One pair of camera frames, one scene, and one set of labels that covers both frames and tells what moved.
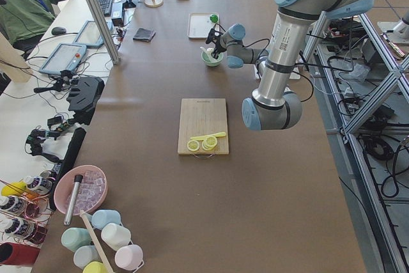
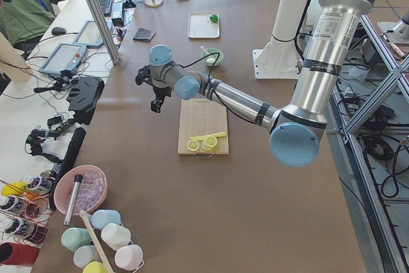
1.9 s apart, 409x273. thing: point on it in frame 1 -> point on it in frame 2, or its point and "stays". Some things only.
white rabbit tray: (199, 25) stays
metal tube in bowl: (73, 200) stays
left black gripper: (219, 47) -> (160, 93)
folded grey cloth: (142, 34) stays
